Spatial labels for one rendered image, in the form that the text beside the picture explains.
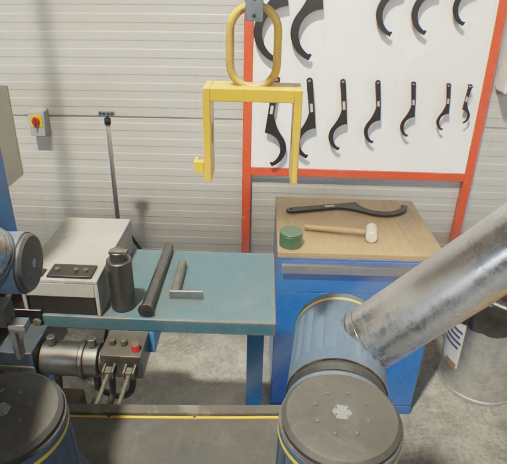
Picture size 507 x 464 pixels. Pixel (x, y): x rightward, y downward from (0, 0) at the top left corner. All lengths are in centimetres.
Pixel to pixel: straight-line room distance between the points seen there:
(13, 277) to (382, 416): 63
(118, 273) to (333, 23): 201
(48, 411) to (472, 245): 76
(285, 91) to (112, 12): 242
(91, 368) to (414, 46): 242
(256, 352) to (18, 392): 106
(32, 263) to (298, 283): 146
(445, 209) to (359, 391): 273
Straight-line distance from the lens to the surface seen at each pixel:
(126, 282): 153
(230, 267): 176
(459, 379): 292
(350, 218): 244
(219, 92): 78
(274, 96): 78
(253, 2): 77
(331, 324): 105
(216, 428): 128
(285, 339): 238
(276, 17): 78
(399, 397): 271
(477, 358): 278
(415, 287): 97
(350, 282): 221
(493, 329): 262
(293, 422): 83
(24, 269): 90
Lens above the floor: 200
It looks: 26 degrees down
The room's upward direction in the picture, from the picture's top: 1 degrees clockwise
